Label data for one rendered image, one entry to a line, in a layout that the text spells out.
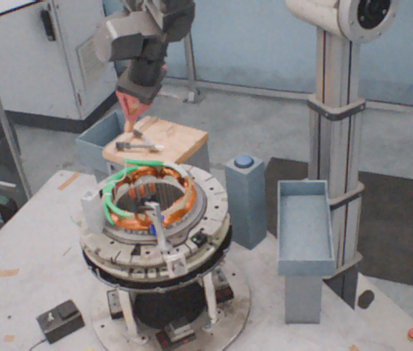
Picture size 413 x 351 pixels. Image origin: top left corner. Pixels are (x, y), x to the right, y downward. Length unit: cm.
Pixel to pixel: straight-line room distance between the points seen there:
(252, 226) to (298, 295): 28
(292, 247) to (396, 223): 166
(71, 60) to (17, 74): 42
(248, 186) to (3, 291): 70
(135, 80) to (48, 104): 271
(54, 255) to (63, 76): 200
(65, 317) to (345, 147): 78
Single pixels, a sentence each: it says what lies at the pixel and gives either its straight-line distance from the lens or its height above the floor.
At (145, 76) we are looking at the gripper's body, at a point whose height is 141.
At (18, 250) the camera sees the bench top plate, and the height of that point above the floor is 78.
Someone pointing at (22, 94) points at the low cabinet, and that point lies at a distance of 380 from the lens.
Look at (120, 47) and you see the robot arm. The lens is 92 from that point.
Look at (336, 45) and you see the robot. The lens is 126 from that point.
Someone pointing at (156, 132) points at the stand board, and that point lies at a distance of 150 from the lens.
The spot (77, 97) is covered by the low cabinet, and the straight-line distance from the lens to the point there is 356.
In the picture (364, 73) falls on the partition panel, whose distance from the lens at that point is 342.
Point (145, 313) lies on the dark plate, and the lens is 141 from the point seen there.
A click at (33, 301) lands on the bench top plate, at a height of 78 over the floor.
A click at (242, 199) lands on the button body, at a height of 95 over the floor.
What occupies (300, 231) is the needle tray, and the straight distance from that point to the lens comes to 122.
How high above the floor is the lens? 184
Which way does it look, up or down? 36 degrees down
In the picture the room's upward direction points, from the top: 7 degrees counter-clockwise
